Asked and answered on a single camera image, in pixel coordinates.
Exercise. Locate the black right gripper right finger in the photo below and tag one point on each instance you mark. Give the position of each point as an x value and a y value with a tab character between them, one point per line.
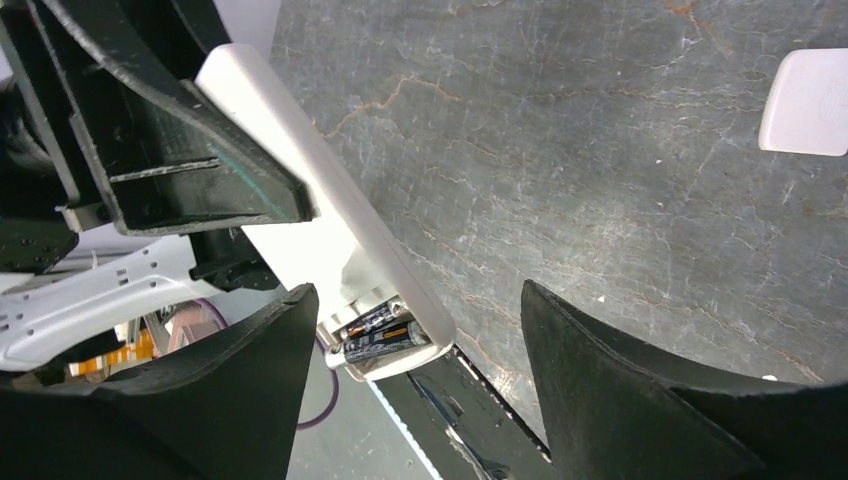
617	407

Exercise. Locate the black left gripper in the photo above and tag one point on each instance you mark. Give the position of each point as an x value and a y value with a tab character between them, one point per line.
103	121

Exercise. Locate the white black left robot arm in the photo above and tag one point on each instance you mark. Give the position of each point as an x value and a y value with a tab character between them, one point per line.
70	312

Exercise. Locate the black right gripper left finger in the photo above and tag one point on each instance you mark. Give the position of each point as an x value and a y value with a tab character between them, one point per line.
223	407

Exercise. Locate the white battery compartment cover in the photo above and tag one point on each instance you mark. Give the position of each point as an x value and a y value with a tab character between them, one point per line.
806	109

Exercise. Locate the black AAA battery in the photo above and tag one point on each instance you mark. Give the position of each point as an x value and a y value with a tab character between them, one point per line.
396	338
375	319

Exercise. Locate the white remote control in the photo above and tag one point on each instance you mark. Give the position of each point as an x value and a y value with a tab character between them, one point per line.
346	251

